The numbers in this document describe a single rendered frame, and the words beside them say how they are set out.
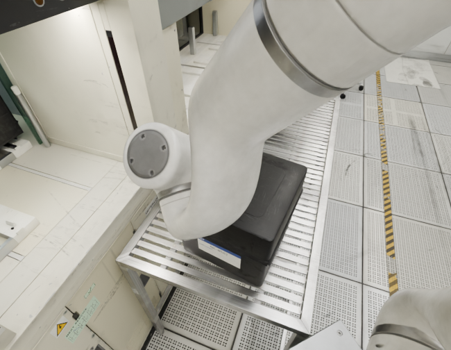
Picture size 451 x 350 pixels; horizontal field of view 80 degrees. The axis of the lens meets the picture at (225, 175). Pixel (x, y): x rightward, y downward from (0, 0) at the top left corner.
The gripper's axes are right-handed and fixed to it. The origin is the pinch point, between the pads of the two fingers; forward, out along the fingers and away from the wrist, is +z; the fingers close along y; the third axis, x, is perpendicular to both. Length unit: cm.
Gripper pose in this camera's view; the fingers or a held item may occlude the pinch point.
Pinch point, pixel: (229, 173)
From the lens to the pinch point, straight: 62.8
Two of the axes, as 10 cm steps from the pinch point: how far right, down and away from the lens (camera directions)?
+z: 3.3, 0.7, 9.4
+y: -8.8, -3.3, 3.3
